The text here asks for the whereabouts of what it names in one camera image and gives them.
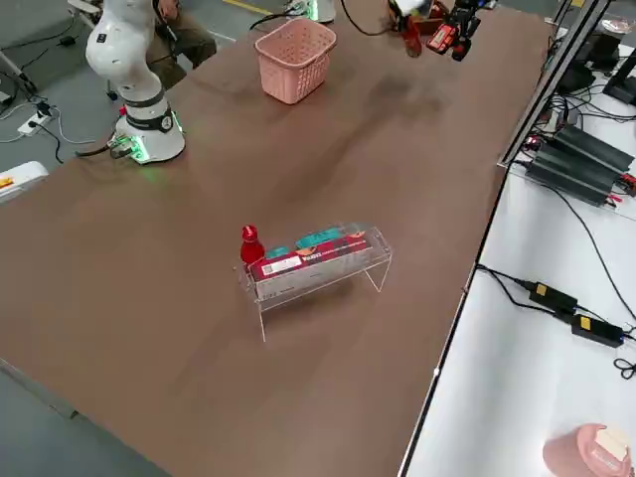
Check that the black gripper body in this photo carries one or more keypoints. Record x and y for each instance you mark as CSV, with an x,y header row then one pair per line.
x,y
469,11

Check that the orange black barcode scanner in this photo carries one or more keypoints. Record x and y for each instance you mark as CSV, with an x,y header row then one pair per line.
x,y
443,37

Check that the red Coca-Cola bottle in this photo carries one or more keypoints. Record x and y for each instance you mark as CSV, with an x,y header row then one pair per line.
x,y
250,248
412,40

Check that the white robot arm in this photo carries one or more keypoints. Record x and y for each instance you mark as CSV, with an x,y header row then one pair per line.
x,y
320,9
129,64

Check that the brown wicker basket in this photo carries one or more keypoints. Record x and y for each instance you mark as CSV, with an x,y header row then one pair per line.
x,y
433,12

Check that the pink plastic basket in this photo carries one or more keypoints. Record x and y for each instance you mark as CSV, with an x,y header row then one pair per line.
x,y
295,59

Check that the black power supply unit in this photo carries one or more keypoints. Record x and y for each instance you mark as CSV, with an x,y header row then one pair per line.
x,y
571,179
591,149

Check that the person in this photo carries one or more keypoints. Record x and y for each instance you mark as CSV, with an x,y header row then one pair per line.
x,y
174,45

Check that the teal snack packet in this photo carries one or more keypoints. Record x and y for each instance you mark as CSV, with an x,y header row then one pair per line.
x,y
318,238
278,252

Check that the red cookie box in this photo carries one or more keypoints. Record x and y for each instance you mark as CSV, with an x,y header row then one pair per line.
x,y
308,261

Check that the clear acrylic shelf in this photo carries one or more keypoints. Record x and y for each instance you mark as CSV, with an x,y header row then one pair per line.
x,y
348,273

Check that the black power adapter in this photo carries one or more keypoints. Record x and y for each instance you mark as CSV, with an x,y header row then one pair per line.
x,y
596,330
554,296

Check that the white power strip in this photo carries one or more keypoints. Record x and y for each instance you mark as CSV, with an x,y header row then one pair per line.
x,y
35,124

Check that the white box with yellow label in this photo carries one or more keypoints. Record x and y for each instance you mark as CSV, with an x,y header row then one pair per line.
x,y
20,181

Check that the pink round container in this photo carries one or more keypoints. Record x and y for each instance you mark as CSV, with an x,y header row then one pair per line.
x,y
586,452

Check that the aluminium frame post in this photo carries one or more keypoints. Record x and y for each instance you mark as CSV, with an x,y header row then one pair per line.
x,y
551,84

